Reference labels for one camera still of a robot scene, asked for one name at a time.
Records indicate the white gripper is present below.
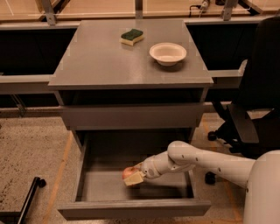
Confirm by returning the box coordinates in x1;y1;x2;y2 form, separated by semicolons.
123;157;161;186

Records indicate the red apple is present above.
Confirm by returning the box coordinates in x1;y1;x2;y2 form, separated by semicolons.
122;167;139;180

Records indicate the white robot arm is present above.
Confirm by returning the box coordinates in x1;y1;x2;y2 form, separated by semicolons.
122;141;280;224

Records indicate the open grey middle drawer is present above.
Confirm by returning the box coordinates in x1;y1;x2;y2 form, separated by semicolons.
58;129;211;221

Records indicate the closed grey top drawer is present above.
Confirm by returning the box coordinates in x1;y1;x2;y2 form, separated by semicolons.
61;103;204;130

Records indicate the grey drawer cabinet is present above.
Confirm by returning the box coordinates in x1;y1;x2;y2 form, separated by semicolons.
49;19;214;141

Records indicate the white paper bowl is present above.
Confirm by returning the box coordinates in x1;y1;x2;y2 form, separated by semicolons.
150;43;186;67

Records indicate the black office chair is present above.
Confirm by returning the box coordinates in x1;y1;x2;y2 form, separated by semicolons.
208;17;280;186

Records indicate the green and yellow sponge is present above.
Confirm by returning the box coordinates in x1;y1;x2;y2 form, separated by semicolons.
120;29;144;46

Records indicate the black stand leg with wheel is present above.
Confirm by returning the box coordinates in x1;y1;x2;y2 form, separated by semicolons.
0;177;46;224

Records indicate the grey metal desk frame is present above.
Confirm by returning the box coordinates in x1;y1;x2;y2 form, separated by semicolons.
0;0;280;116

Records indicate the black cable with plug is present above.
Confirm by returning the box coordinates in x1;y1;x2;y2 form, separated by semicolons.
188;0;212;18

